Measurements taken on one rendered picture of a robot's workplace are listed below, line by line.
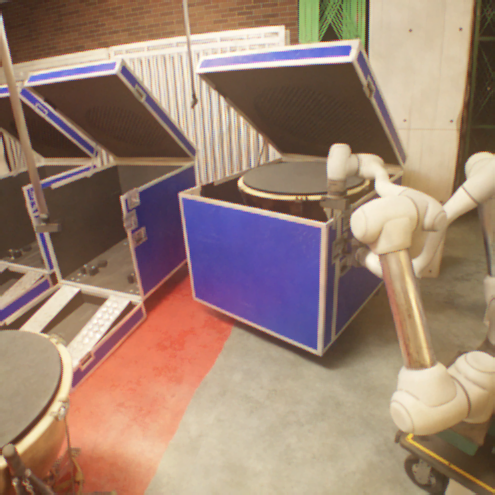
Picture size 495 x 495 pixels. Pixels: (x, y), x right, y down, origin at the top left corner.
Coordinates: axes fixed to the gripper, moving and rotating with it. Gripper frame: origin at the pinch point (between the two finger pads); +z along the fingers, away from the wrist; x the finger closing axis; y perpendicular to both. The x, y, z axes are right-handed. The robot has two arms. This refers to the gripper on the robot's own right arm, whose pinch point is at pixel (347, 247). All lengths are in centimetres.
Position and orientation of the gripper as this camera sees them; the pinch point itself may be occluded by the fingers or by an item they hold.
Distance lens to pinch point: 196.5
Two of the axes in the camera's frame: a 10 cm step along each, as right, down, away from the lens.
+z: -2.9, -2.5, 9.2
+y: -9.6, 0.8, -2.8
